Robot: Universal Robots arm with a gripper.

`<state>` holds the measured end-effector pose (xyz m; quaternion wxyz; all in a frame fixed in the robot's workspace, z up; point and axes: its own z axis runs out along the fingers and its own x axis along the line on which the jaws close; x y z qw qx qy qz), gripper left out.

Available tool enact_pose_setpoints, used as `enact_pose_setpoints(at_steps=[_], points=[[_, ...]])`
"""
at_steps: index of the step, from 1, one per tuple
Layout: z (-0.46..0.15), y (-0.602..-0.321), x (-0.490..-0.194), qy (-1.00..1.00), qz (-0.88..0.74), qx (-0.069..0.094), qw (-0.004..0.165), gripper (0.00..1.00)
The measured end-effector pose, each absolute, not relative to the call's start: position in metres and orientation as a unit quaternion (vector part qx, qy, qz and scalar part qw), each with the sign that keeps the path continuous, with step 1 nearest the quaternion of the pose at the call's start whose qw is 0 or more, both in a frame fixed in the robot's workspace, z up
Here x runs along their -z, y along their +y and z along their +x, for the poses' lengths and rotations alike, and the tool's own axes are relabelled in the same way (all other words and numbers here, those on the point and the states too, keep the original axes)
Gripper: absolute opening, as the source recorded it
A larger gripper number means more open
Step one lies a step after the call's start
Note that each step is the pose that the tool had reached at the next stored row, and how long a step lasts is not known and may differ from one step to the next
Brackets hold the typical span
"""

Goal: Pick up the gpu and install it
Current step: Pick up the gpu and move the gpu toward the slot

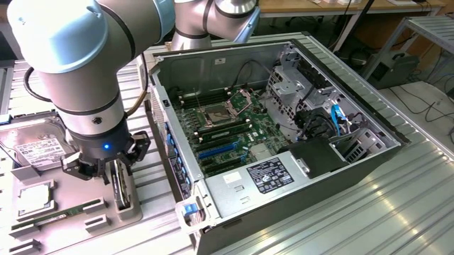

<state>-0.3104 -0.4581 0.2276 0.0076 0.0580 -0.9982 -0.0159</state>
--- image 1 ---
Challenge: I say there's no silver chipset heatsink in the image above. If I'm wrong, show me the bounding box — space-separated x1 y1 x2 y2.
250 144 276 161

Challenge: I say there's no black box device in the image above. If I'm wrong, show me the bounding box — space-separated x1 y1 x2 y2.
367 52 423 90

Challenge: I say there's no CPU socket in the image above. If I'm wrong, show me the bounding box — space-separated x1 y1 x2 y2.
198 104 233 128

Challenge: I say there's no black floor cable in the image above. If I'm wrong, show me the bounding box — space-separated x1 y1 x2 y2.
388 87 454 123

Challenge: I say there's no grey parts rack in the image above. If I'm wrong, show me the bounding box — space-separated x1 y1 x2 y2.
0 148 144 255

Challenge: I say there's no open black PC case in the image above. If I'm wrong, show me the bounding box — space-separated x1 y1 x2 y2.
141 31 412 255

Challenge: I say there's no silver hard disk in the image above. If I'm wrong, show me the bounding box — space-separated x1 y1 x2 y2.
0 118 77 171

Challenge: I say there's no blue data wire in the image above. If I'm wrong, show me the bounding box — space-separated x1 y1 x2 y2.
328 104 347 138

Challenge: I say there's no metal slat table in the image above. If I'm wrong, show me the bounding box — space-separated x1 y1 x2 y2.
385 15 454 80

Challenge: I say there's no graphics card with metal bracket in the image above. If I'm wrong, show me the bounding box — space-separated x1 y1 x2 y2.
110 158 132 211

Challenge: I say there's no metal socket cover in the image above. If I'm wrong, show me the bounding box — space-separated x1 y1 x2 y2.
224 89 254 115

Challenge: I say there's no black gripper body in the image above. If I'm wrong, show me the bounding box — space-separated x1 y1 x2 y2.
66 124 134 167

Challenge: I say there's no grey corner fixture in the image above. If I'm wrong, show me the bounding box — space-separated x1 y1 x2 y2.
174 196 210 234
137 54 160 80

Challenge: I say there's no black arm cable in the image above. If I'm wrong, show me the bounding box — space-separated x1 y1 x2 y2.
22 52 149 119

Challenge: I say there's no green motherboard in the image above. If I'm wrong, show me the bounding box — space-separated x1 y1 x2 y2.
169 84 297 178

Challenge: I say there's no green RAM stick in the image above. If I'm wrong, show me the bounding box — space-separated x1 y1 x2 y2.
9 199 99 231
200 129 248 142

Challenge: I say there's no black plastic shroud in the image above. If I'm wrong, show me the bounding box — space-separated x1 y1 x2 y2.
277 135 351 179

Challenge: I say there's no black disk wire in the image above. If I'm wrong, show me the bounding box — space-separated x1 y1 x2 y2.
0 142 19 169

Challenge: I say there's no silver CPU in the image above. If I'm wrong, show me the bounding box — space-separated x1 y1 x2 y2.
17 185 50 214

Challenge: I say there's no black internal cable bundle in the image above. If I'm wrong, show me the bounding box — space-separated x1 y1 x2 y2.
292 109 334 142

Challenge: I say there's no wooden desk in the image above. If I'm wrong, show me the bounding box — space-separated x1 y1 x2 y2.
257 0 445 19

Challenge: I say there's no blue expansion slot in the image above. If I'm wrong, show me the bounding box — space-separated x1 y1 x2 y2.
196 143 237 160

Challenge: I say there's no thin locking lever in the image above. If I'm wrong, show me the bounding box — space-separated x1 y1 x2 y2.
192 87 202 110

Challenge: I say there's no grey power supply unit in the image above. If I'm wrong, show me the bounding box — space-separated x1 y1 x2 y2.
202 155 310 223

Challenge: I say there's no metal disk bay cage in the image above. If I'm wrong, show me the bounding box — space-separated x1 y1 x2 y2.
264 44 401 163

